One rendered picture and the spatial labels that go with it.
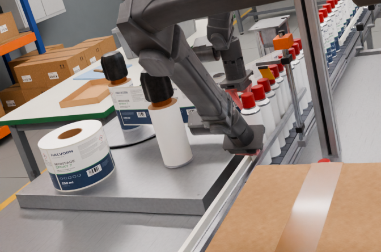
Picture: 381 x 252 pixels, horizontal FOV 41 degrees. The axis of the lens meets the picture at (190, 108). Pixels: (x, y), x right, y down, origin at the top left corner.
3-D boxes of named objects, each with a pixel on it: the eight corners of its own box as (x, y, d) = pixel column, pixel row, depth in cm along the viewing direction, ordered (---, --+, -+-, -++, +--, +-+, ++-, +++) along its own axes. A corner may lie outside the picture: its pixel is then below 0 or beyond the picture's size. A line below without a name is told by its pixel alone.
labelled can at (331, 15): (341, 49, 217) (334, 1, 210) (339, 53, 213) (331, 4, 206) (329, 50, 219) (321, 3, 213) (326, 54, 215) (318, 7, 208)
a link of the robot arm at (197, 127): (221, 129, 110) (224, 92, 113) (174, 131, 115) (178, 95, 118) (241, 143, 120) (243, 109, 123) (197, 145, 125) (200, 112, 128)
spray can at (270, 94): (269, 143, 149) (255, 77, 142) (287, 141, 147) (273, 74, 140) (266, 151, 145) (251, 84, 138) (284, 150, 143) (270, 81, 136)
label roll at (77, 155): (123, 171, 156) (109, 128, 152) (61, 199, 149) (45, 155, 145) (104, 154, 174) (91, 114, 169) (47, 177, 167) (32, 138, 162)
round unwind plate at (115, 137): (122, 114, 209) (121, 112, 209) (188, 109, 194) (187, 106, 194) (76, 150, 184) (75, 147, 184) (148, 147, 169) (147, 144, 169)
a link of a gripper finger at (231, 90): (229, 114, 143) (222, 83, 140) (238, 104, 149) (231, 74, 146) (252, 112, 140) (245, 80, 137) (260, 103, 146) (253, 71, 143)
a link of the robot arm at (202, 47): (220, 36, 128) (227, 12, 133) (180, 41, 133) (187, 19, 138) (236, 67, 136) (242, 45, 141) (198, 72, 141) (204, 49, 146)
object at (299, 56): (298, 100, 175) (287, 42, 168) (313, 99, 173) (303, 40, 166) (294, 105, 171) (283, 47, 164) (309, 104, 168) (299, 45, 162)
